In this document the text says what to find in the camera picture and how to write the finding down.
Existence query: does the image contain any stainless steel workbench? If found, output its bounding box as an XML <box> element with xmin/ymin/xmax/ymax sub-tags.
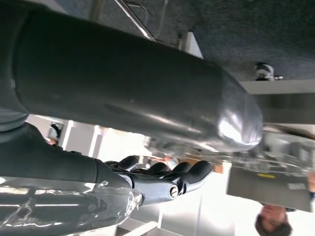
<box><xmin>88</xmin><ymin>0</ymin><xmax>315</xmax><ymax>138</ymax></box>

